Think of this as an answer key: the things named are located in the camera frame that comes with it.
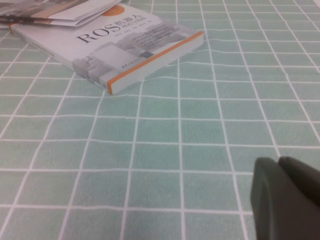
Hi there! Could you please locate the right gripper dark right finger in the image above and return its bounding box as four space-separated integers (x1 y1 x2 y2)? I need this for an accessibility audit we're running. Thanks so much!
278 155 320 201

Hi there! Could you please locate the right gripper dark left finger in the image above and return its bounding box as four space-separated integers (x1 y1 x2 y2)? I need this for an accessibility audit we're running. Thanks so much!
250 156 320 240

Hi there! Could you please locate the green checked tablecloth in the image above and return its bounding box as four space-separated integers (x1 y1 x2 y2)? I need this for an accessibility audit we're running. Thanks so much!
0 0 320 240

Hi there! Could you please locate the white ROS book orange edge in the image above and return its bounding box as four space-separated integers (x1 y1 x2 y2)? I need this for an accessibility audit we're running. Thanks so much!
8 3 205 95

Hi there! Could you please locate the white brochure with office photo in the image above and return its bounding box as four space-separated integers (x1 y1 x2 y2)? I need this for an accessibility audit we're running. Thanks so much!
0 0 124 27

